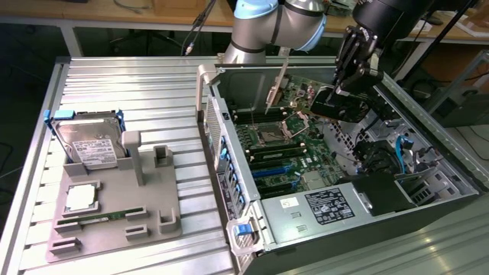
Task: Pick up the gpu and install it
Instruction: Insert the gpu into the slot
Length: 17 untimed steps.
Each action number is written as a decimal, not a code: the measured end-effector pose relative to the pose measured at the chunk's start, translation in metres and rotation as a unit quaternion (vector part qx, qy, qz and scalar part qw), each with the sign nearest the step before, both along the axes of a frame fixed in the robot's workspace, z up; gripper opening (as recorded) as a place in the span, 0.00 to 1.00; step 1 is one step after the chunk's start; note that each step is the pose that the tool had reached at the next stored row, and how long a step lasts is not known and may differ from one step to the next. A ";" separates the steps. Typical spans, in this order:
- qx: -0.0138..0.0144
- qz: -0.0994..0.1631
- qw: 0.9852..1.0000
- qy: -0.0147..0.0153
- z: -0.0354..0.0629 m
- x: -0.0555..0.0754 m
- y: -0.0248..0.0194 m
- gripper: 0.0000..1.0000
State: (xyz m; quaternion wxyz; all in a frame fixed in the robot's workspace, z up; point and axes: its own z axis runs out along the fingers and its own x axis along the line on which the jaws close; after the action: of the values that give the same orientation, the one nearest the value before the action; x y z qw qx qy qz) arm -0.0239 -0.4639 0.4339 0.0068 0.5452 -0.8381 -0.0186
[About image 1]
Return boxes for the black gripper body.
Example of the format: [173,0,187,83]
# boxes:
[350,0,420,42]

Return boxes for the black slanted pole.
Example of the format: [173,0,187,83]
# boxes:
[394,0,482,81]

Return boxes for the black monitor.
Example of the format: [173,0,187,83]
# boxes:
[419,0,478,25]

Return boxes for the perforated metal disk bay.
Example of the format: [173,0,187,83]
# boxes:
[323,116,382,172]

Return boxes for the metal socket cover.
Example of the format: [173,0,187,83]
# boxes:
[279,111,313,135]

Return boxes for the dark grey box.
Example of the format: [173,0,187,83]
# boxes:
[430,85,489,128]

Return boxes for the green motherboard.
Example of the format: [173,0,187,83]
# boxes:
[231,105,344,198]

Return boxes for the black RAM slot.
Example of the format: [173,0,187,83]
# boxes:
[233,108,283,117]
[234,114,286,124]
[243,142,305,152]

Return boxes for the CPU socket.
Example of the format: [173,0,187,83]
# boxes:
[257,123,293,147]

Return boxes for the dark RAM stick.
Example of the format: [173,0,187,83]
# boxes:
[250,148,305,162]

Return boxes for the blue expansion slot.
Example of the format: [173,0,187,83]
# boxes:
[250,165,293,178]

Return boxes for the black expansion slot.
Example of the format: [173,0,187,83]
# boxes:
[254,182,297,194]

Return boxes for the black tripod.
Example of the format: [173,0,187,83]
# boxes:
[109,28,187,57]

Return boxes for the open black PC case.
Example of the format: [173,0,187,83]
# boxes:
[194,56,489,275]

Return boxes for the grey power supply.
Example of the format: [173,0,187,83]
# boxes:
[259,183,372,245]

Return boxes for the hard disk with blue caddy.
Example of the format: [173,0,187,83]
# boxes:
[42,108,129,172]

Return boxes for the grey parts rack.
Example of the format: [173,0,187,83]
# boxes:
[43,130,185,264]

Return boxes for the silver CPU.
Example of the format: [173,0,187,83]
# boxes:
[65,184,95,211]

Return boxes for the green RAM stick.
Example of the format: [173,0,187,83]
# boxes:
[58,210,130,226]

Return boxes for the coiled floor cable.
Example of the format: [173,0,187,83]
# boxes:
[408,79,435,99]

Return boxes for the aluminium frame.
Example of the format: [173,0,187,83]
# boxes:
[424,50,489,115]

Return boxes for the blue wire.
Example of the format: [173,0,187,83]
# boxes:
[394,134,408,176]

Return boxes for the black wire bundle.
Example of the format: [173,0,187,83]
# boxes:
[352,140,399,176]

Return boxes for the grey case handle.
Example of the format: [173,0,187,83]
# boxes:
[195,63,219,114]

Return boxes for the hanging cable with plug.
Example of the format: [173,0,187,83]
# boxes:
[181,0,217,57]

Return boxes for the grey coiled cable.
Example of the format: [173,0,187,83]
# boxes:
[113,0,151,9]

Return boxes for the wooden desk white frame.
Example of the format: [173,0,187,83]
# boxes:
[0,0,489,83]

